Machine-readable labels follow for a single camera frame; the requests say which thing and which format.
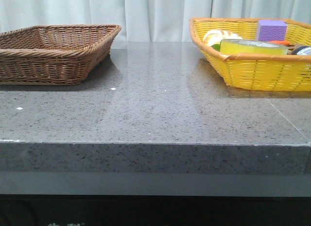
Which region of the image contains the yellow tape roll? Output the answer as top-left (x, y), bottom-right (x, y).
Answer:
top-left (220, 39), bottom-right (288, 55)

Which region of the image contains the green toy leaf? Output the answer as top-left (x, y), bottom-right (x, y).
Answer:
top-left (211, 44), bottom-right (221, 52)

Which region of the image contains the toy bread roll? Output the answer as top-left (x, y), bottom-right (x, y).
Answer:
top-left (203, 29), bottom-right (242, 46)

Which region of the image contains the white curtain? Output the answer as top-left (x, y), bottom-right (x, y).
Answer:
top-left (0, 0), bottom-right (311, 42)

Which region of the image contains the brown wicker basket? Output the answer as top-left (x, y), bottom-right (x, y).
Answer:
top-left (0, 24), bottom-right (121, 86)

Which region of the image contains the purple foam block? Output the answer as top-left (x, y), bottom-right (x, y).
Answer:
top-left (255, 19), bottom-right (288, 41)

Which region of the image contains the yellow woven basket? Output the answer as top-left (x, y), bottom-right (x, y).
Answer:
top-left (190, 17), bottom-right (311, 91)

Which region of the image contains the toy orange carrot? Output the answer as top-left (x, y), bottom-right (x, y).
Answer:
top-left (269, 40), bottom-right (291, 46)

